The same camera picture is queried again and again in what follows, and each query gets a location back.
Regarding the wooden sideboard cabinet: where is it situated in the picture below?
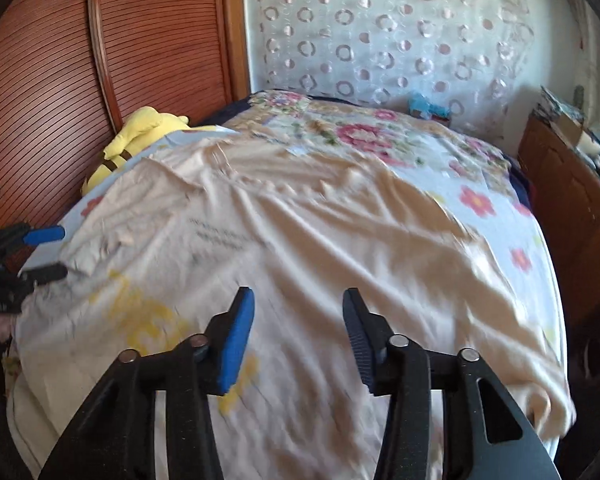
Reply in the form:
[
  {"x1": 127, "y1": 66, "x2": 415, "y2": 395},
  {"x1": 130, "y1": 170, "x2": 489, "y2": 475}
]
[{"x1": 517, "y1": 114, "x2": 600, "y2": 331}]

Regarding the stack of papers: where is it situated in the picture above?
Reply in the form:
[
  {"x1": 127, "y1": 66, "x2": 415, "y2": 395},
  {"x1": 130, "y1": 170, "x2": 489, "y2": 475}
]
[{"x1": 533, "y1": 86, "x2": 584, "y2": 124}]

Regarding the yellow plush toy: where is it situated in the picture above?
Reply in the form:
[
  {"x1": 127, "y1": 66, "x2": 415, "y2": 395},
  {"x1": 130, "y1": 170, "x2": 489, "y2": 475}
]
[{"x1": 81, "y1": 106, "x2": 221, "y2": 196}]

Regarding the sheer circle pattern curtain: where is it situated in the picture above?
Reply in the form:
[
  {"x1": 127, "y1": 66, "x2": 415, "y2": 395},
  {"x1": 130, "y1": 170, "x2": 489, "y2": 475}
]
[{"x1": 245, "y1": 0, "x2": 534, "y2": 141}]

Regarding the white flower print sheet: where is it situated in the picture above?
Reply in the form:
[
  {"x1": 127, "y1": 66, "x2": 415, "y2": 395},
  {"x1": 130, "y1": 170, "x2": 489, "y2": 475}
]
[{"x1": 4, "y1": 123, "x2": 571, "y2": 480}]

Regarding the beige printed t-shirt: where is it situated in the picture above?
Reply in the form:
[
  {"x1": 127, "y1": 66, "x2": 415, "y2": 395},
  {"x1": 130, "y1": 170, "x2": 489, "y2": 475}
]
[{"x1": 14, "y1": 142, "x2": 577, "y2": 480}]

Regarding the floral rose blanket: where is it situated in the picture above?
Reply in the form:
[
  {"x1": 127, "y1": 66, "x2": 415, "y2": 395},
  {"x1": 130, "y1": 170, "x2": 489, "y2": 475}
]
[{"x1": 224, "y1": 90, "x2": 531, "y2": 212}]

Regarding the blue tissue box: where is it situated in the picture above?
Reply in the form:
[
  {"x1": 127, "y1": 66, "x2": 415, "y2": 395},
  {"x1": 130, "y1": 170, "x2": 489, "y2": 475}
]
[{"x1": 407, "y1": 92, "x2": 451, "y2": 124}]

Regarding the cardboard box on cabinet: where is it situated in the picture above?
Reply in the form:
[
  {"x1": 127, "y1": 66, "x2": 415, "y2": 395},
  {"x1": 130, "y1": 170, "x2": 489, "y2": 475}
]
[{"x1": 554, "y1": 113, "x2": 600, "y2": 158}]

